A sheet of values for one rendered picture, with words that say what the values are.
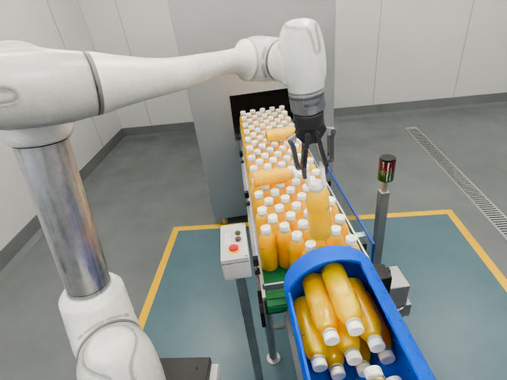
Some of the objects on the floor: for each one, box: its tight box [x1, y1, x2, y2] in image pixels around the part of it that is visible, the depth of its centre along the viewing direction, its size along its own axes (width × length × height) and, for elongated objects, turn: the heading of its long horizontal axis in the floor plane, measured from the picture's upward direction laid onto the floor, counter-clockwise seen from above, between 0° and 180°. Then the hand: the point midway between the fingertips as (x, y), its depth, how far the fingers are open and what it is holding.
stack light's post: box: [373, 189, 390, 265], centre depth 169 cm, size 4×4×110 cm
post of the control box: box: [235, 277, 264, 380], centre depth 156 cm, size 4×4×100 cm
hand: (314, 176), depth 96 cm, fingers closed on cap, 4 cm apart
